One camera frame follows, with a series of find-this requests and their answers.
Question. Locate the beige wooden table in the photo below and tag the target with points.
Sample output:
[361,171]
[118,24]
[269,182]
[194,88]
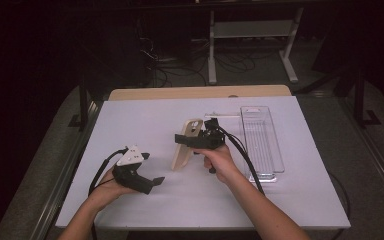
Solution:
[196,92]

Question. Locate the white metal table frame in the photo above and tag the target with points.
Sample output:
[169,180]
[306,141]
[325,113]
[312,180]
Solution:
[212,50]

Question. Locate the person's right hand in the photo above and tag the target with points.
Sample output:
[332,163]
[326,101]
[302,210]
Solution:
[220,163]

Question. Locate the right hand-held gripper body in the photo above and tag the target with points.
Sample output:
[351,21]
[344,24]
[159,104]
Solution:
[210,138]

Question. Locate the beige painted phone case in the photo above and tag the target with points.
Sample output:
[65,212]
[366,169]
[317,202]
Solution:
[181,158]

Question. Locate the person's left hand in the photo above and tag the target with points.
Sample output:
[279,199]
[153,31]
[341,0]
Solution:
[108,191]

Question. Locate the black metal stand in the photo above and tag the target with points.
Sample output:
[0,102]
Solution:
[83,100]
[359,96]

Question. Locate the metal table rail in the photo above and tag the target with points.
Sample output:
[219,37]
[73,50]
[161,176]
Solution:
[370,146]
[65,180]

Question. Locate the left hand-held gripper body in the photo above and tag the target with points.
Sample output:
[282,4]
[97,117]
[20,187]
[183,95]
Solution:
[130,158]

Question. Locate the clear plastic tray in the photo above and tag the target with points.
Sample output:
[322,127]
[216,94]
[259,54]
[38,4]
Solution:
[260,133]

